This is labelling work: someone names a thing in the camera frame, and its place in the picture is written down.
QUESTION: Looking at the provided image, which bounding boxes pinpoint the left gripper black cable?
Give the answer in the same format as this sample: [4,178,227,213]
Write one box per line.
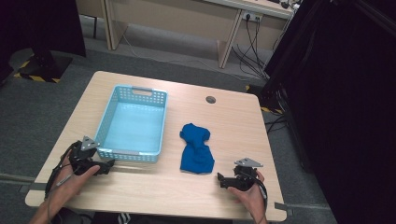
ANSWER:
[44,140,82,224]

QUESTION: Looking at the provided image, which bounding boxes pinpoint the person's right hand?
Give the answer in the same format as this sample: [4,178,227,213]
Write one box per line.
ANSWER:
[227,170,266,217]

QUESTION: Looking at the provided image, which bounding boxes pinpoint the person's black striped pants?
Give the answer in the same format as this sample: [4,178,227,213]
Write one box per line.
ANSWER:
[54,207,234,224]

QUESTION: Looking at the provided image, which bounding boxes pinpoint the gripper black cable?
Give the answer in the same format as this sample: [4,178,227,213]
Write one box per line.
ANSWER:
[44,140,82,224]
[246,171,269,224]

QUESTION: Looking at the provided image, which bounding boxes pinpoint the white power strip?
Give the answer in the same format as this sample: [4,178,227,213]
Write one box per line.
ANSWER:
[241,10,264,23]

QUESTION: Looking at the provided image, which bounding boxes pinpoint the bundle of black cables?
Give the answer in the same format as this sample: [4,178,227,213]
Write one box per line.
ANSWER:
[231,14,271,81]

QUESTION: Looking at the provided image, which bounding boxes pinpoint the dark curtain panel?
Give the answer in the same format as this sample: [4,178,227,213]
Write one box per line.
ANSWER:
[0,0,87,87]

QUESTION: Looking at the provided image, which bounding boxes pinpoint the white floor cable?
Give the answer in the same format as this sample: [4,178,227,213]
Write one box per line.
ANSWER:
[119,28,250,82]

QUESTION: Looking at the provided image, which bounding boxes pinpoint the black stand base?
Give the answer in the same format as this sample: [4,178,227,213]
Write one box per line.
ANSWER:
[12,49,75,84]

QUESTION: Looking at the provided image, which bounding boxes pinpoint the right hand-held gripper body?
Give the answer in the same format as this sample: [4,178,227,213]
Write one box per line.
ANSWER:
[230,157,264,192]

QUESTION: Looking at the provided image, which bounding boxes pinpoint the beige wooden desk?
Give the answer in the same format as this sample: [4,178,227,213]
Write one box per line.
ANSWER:
[75,0,295,69]

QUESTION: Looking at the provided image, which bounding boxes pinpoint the black curtain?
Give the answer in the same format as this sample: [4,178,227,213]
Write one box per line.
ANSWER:
[261,0,396,224]

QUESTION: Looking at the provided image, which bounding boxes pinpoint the light blue plastic basket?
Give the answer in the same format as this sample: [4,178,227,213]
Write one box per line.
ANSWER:
[93,84,169,164]

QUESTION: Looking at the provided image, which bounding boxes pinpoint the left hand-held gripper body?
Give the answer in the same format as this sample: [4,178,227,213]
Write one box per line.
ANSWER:
[67,135,101,176]

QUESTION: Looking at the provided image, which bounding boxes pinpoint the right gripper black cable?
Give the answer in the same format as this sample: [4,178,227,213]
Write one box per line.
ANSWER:
[246,171,269,224]

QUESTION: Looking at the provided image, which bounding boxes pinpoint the blue cloth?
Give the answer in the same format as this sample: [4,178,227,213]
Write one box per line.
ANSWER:
[178,122,216,175]

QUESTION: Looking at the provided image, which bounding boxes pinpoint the black floor cables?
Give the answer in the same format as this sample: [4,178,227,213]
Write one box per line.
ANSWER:
[263,113,290,135]

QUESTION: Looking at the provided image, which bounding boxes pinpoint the person's left hand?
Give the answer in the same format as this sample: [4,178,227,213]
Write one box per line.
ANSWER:
[49,154,102,204]

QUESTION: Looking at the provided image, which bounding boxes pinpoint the grey metal table bracket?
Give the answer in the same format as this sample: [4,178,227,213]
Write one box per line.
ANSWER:
[18,181,48,194]
[274,202,294,217]

